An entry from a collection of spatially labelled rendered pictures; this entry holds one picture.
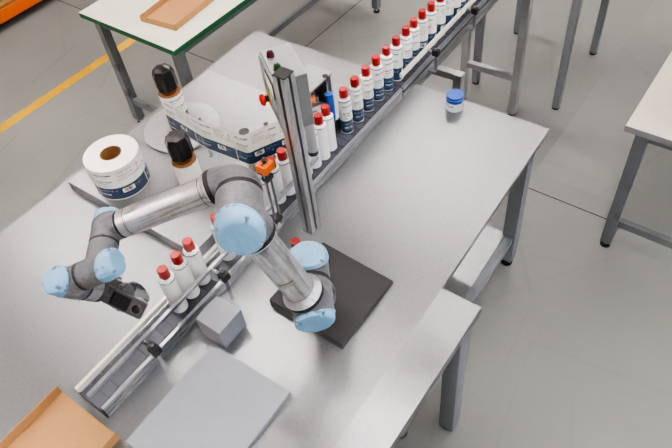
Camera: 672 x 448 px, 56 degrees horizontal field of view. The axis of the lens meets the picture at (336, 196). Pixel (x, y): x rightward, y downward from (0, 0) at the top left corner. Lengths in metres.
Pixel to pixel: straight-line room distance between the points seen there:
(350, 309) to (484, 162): 0.81
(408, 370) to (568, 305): 1.34
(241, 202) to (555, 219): 2.21
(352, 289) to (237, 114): 0.99
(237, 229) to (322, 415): 0.66
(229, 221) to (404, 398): 0.76
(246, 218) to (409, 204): 0.96
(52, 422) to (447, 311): 1.20
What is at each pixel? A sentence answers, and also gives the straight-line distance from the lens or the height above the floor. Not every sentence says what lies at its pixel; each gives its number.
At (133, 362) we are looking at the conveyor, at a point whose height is 0.88.
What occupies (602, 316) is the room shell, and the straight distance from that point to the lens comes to 3.11.
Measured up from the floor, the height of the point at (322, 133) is 1.02.
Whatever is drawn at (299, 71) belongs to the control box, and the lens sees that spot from 1.82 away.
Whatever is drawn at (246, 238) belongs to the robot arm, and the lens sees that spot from 1.47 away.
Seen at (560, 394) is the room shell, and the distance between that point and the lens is 2.88.
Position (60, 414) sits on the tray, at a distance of 2.11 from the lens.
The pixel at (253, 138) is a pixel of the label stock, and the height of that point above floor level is 1.03.
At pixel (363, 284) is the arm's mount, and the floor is 0.85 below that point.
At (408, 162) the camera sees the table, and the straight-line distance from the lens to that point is 2.44.
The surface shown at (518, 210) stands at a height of 0.42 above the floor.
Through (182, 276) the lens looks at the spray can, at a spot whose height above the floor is 1.01.
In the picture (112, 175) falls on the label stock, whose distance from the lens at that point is 2.40.
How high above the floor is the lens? 2.54
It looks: 47 degrees down
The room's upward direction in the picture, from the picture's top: 8 degrees counter-clockwise
